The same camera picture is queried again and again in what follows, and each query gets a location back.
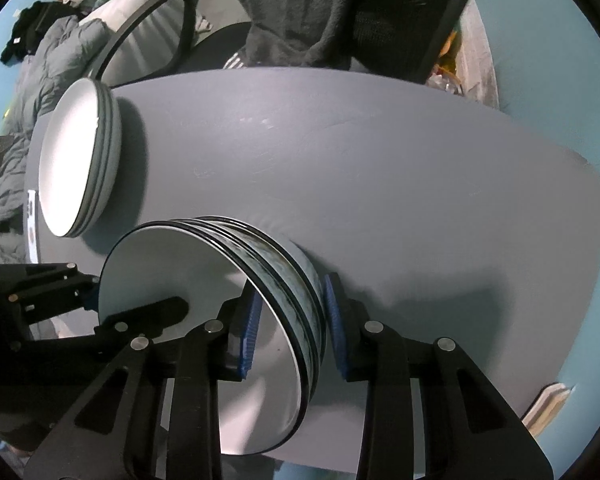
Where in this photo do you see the white pillow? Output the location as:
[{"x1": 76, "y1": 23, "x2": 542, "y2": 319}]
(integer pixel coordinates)
[{"x1": 79, "y1": 0, "x2": 193, "y2": 87}]

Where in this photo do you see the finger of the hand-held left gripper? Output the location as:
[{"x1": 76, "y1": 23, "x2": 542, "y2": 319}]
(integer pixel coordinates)
[
  {"x1": 0, "y1": 261, "x2": 100, "y2": 333},
  {"x1": 94, "y1": 296, "x2": 189, "y2": 347}
]

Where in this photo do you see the white towel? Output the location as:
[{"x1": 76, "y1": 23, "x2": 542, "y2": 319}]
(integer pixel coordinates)
[{"x1": 454, "y1": 0, "x2": 502, "y2": 112}]

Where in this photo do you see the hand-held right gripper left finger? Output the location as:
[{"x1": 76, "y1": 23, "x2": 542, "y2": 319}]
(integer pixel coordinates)
[{"x1": 24, "y1": 292, "x2": 262, "y2": 480}]

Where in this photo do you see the beige ribbed board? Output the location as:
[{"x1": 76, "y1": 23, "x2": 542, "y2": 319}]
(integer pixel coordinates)
[{"x1": 521, "y1": 381, "x2": 572, "y2": 432}]

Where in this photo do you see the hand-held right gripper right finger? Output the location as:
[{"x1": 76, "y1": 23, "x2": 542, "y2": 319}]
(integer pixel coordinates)
[{"x1": 322, "y1": 272, "x2": 554, "y2": 480}]

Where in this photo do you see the black clothes pile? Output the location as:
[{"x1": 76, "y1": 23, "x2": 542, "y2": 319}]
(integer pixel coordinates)
[{"x1": 0, "y1": 1, "x2": 67, "y2": 67}]

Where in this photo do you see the white label strip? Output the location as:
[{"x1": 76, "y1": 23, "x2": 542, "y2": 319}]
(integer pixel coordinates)
[{"x1": 25, "y1": 186, "x2": 40, "y2": 264}]

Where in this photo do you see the grey puffer jacket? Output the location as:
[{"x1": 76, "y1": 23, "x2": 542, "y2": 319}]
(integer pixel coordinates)
[{"x1": 0, "y1": 14, "x2": 112, "y2": 263}]

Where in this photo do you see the black mesh office chair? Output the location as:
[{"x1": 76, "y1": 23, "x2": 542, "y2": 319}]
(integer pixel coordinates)
[{"x1": 92, "y1": 0, "x2": 485, "y2": 87}]

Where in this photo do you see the dark grey fleece garment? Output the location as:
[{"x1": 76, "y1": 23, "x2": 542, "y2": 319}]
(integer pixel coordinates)
[{"x1": 214, "y1": 0, "x2": 377, "y2": 72}]

